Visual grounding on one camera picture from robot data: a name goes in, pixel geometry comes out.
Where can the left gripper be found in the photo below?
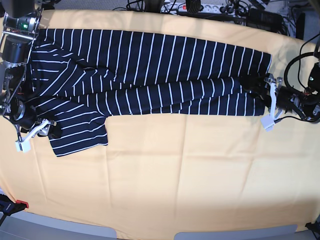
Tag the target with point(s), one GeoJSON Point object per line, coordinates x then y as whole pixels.
{"type": "Point", "coordinates": [277, 98]}

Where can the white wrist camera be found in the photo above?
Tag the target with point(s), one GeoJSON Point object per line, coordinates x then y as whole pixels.
{"type": "Point", "coordinates": [23, 146]}
{"type": "Point", "coordinates": [267, 122]}

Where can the yellow tablecloth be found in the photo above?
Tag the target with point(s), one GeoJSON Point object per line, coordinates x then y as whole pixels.
{"type": "Point", "coordinates": [162, 174]}

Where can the black clamp right corner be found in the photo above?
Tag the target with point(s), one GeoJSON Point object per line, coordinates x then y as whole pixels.
{"type": "Point", "coordinates": [314, 228]}

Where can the navy white striped T-shirt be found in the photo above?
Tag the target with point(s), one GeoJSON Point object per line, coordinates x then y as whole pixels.
{"type": "Point", "coordinates": [80, 77]}

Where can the red black clamp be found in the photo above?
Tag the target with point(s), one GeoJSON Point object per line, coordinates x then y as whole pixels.
{"type": "Point", "coordinates": [8, 207]}

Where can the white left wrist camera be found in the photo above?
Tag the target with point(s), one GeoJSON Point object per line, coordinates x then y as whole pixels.
{"type": "Point", "coordinates": [267, 122]}

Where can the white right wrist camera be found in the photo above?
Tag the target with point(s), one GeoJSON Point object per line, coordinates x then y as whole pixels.
{"type": "Point", "coordinates": [23, 146]}

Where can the white power strip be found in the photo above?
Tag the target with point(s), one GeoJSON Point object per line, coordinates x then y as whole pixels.
{"type": "Point", "coordinates": [205, 8]}

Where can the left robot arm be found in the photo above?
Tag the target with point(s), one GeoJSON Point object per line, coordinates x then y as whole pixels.
{"type": "Point", "coordinates": [306, 102]}

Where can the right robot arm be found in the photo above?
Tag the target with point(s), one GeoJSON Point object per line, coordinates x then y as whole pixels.
{"type": "Point", "coordinates": [21, 20]}

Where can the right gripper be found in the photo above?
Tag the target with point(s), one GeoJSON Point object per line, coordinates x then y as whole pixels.
{"type": "Point", "coordinates": [28, 121]}

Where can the black power adapter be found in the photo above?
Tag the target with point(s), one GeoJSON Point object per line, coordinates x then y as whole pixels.
{"type": "Point", "coordinates": [262, 17]}

